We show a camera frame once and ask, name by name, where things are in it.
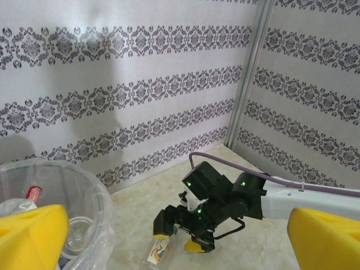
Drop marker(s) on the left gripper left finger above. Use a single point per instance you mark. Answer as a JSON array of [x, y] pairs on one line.
[[28, 242]]

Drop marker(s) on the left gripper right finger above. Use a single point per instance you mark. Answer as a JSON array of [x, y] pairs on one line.
[[329, 242]]

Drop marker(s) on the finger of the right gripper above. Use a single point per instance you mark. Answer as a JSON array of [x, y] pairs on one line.
[[166, 222], [201, 244]]

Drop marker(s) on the yellow label bottle green cap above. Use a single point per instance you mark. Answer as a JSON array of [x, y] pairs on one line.
[[157, 253]]

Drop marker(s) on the bottle red teal label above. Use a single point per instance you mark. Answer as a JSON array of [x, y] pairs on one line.
[[33, 194]]

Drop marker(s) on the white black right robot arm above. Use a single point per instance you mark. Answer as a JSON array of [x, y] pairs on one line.
[[281, 202]]

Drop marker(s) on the clear plastic bin liner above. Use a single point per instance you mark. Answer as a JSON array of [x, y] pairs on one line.
[[104, 239]]

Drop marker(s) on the clear plastic trash bin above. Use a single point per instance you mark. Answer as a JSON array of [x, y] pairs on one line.
[[50, 180]]

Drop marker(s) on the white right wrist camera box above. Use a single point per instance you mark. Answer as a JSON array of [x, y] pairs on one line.
[[188, 200]]

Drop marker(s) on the aluminium corner post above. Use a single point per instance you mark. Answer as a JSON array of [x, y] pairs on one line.
[[250, 70]]

